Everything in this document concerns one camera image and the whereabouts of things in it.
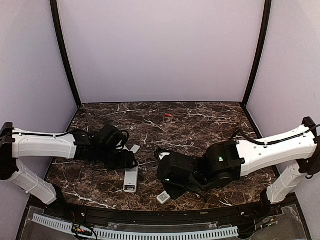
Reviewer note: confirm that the grey remote control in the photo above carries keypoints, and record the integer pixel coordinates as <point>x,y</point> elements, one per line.
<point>130,184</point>

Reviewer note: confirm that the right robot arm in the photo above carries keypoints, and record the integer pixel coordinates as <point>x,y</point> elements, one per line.
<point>228,161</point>

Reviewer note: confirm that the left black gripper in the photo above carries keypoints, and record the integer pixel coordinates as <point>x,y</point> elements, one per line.
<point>126,161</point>

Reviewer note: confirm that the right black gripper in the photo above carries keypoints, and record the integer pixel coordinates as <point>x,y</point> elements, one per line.
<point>172,191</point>

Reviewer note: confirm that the grey remote battery cover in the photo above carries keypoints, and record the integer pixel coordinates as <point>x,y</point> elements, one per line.
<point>134,149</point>

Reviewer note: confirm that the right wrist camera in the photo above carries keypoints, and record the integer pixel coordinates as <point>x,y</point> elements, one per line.
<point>160,153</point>

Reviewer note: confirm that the black frame post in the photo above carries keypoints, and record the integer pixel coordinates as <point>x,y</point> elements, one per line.
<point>63,52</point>
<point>258,52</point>

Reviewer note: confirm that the white slim remote control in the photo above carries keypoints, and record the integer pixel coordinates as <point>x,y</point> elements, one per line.
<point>163,198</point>

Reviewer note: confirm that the right black frame post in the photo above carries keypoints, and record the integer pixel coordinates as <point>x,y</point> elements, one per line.
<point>258,52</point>

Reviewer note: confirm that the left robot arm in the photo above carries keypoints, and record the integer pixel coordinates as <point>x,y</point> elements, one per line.
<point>107,146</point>

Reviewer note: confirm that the black front rail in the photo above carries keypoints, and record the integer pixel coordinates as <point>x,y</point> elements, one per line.
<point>241,214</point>

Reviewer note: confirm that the left black frame post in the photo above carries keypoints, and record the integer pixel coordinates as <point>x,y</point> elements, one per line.
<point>63,52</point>

